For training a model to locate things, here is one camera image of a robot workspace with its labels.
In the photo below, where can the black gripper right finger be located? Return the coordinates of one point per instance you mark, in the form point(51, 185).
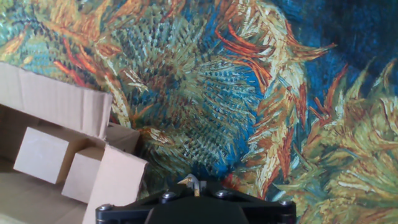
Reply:
point(267, 213)

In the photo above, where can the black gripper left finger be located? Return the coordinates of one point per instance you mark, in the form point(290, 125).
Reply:
point(124, 213)

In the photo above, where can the brown cardboard box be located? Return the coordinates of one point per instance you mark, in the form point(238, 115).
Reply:
point(56, 102)

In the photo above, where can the sunflower painting cloth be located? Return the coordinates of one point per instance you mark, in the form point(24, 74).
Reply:
point(248, 93)

